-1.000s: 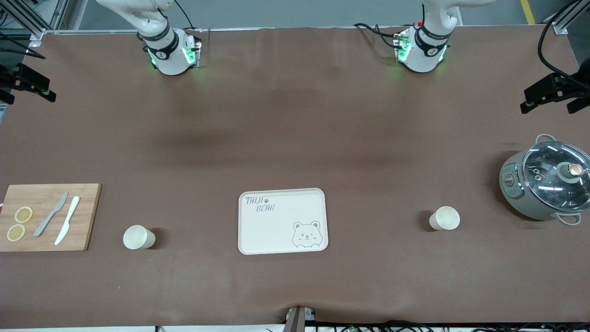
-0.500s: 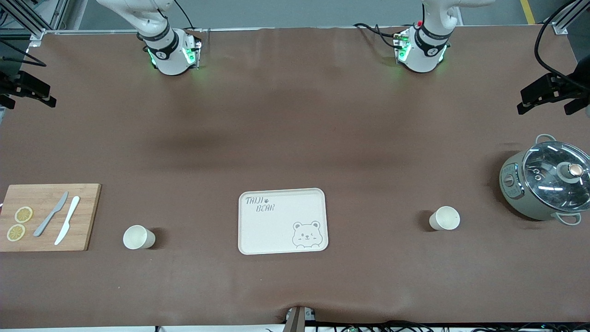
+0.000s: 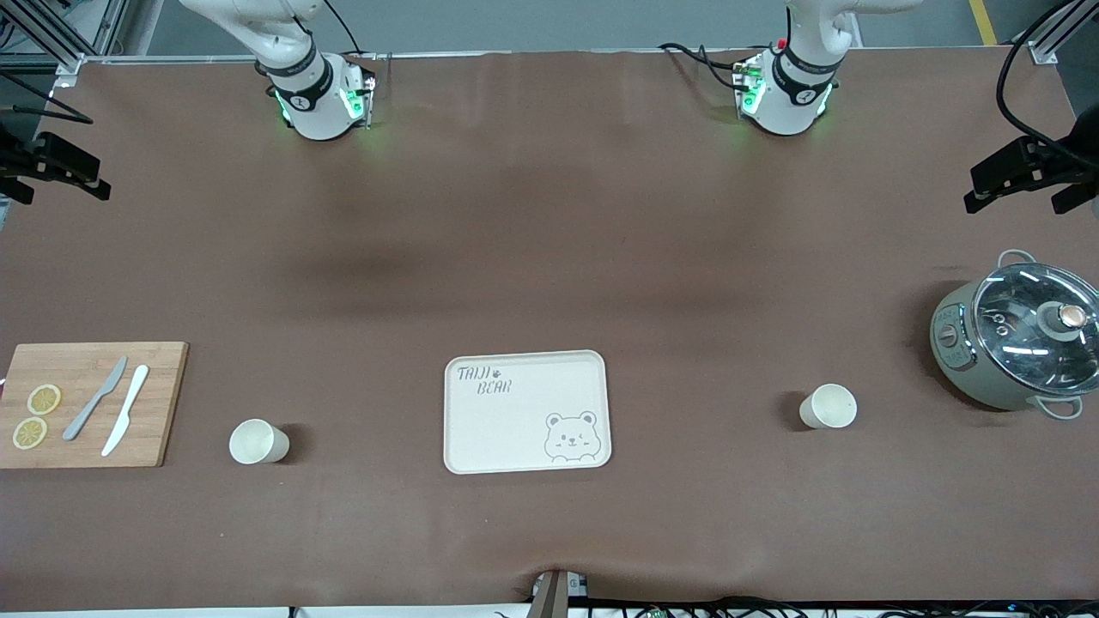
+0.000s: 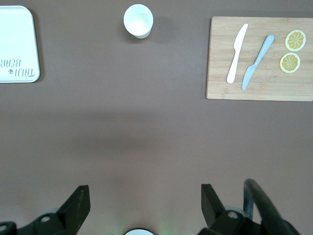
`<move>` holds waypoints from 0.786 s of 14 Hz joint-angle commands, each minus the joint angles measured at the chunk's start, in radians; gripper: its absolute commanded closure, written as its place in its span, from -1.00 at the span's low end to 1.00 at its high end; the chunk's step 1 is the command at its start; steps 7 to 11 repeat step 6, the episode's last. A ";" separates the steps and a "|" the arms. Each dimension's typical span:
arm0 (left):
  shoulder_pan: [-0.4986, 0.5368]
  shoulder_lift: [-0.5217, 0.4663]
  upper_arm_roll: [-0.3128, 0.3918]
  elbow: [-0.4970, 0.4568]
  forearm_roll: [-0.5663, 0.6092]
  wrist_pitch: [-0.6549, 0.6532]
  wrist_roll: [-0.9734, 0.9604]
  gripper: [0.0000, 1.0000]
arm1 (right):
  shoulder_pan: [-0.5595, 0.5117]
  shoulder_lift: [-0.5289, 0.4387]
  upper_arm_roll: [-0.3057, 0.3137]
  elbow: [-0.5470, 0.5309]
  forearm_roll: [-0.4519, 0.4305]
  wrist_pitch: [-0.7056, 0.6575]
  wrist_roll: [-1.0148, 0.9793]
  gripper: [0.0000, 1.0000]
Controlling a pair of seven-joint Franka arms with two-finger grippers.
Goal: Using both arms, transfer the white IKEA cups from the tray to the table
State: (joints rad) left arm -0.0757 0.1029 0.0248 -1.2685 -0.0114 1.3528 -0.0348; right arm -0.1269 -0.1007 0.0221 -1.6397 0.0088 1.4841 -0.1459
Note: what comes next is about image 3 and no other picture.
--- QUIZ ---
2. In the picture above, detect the white IKEA cup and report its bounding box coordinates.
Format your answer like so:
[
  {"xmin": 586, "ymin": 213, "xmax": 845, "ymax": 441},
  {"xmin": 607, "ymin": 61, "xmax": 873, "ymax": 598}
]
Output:
[
  {"xmin": 798, "ymin": 383, "xmax": 859, "ymax": 430},
  {"xmin": 228, "ymin": 418, "xmax": 290, "ymax": 466}
]

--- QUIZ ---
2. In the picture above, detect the grey-green electric cooking pot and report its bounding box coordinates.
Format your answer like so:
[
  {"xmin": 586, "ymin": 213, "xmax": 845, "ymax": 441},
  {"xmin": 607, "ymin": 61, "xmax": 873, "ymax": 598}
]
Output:
[{"xmin": 930, "ymin": 249, "xmax": 1099, "ymax": 421}]

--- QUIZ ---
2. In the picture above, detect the grey plastic knife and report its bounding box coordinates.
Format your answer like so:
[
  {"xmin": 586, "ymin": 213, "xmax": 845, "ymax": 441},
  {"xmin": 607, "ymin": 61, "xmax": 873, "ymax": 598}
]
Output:
[{"xmin": 62, "ymin": 356, "xmax": 129, "ymax": 442}]

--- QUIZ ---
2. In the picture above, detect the white plastic knife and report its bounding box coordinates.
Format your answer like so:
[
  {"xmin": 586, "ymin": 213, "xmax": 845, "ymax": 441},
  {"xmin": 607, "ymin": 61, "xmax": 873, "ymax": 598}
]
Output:
[{"xmin": 101, "ymin": 365, "xmax": 150, "ymax": 457}]

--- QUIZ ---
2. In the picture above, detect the bamboo cutting board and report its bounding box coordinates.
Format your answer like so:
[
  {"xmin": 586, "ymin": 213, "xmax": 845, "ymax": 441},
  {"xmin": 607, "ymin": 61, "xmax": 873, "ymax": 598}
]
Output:
[{"xmin": 0, "ymin": 342, "xmax": 189, "ymax": 470}]

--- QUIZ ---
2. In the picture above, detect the brown table cover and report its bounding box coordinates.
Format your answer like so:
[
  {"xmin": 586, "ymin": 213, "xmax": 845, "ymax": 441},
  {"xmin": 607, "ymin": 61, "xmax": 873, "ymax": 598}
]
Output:
[{"xmin": 0, "ymin": 47, "xmax": 1099, "ymax": 612}]

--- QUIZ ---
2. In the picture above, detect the cream bear print tray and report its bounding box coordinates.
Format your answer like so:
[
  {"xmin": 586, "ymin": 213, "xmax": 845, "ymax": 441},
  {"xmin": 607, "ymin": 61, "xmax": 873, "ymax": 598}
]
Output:
[{"xmin": 443, "ymin": 350, "xmax": 613, "ymax": 476}]

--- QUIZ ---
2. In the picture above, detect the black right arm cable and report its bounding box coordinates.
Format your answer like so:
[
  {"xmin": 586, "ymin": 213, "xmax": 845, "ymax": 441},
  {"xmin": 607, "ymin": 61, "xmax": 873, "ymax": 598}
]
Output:
[{"xmin": 0, "ymin": 71, "xmax": 94, "ymax": 125}]

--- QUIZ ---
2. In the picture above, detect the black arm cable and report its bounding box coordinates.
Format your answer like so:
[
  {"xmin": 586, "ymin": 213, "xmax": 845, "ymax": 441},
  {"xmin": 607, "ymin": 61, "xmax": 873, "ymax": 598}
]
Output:
[
  {"xmin": 0, "ymin": 71, "xmax": 94, "ymax": 125},
  {"xmin": 995, "ymin": 0, "xmax": 1099, "ymax": 164}
]

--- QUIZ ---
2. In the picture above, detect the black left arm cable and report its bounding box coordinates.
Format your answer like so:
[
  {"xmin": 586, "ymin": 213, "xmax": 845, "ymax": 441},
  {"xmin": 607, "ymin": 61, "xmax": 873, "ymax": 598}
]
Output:
[{"xmin": 995, "ymin": 0, "xmax": 1099, "ymax": 164}]

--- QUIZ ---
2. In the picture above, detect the aluminium frame profile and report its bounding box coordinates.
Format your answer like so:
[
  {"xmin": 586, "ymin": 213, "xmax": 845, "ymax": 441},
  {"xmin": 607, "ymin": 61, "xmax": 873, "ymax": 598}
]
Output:
[
  {"xmin": 0, "ymin": 0, "xmax": 130, "ymax": 78},
  {"xmin": 1013, "ymin": 0, "xmax": 1099, "ymax": 65}
]

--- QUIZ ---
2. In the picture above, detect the black base cable bundle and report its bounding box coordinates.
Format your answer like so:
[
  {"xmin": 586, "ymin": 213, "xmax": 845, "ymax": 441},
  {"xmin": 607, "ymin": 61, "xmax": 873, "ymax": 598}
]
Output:
[{"xmin": 657, "ymin": 41, "xmax": 748, "ymax": 91}]

